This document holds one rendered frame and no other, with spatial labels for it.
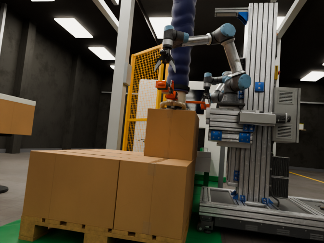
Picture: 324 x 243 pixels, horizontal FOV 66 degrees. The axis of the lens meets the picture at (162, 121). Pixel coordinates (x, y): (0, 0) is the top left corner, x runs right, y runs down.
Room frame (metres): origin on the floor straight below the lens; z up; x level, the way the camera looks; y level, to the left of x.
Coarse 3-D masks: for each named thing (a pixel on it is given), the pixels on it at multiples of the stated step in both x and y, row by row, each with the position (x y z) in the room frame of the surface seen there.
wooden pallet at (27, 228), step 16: (32, 224) 1.59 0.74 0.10; (48, 224) 1.56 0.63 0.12; (64, 224) 1.57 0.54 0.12; (80, 224) 1.53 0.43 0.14; (32, 240) 1.58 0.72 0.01; (96, 240) 1.51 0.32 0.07; (112, 240) 1.59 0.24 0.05; (144, 240) 1.46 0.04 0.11; (160, 240) 1.44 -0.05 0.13; (176, 240) 1.42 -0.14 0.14
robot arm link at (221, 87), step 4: (224, 72) 2.90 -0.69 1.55; (228, 72) 2.86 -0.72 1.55; (220, 84) 2.77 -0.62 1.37; (216, 88) 2.76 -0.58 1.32; (220, 88) 2.73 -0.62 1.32; (216, 92) 2.67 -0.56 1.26; (212, 96) 2.66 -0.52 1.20; (216, 96) 2.62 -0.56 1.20; (212, 100) 2.67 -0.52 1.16; (216, 100) 2.64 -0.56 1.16
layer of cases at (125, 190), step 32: (32, 160) 1.60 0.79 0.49; (64, 160) 1.56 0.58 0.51; (96, 160) 1.52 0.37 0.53; (128, 160) 1.50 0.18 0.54; (160, 160) 1.74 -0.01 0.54; (192, 160) 2.06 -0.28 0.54; (32, 192) 1.59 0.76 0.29; (64, 192) 1.55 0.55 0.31; (96, 192) 1.51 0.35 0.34; (128, 192) 1.48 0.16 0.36; (160, 192) 1.45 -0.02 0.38; (192, 192) 2.41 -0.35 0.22; (96, 224) 1.51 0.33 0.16; (128, 224) 1.48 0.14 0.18; (160, 224) 1.44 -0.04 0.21
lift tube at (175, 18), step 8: (184, 0) 2.24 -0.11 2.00; (192, 0) 2.26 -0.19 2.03; (176, 8) 2.25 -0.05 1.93; (184, 8) 2.23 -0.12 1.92; (192, 8) 2.26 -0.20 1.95; (176, 16) 2.26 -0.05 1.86; (184, 16) 2.23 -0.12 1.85; (192, 16) 2.28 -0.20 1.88; (176, 24) 2.25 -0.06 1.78; (192, 24) 2.29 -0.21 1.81; (192, 32) 2.29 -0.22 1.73; (192, 48) 2.36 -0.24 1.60
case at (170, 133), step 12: (156, 108) 2.07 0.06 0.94; (156, 120) 2.07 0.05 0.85; (168, 120) 2.05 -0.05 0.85; (180, 120) 2.03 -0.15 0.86; (192, 120) 2.01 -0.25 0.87; (156, 132) 2.07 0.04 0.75; (168, 132) 2.05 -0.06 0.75; (180, 132) 2.03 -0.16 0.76; (192, 132) 2.01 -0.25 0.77; (156, 144) 2.07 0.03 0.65; (168, 144) 2.04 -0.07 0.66; (180, 144) 2.02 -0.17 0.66; (192, 144) 2.00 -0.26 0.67; (156, 156) 2.06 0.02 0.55; (168, 156) 2.04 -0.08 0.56; (180, 156) 2.02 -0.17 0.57; (192, 156) 2.05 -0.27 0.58
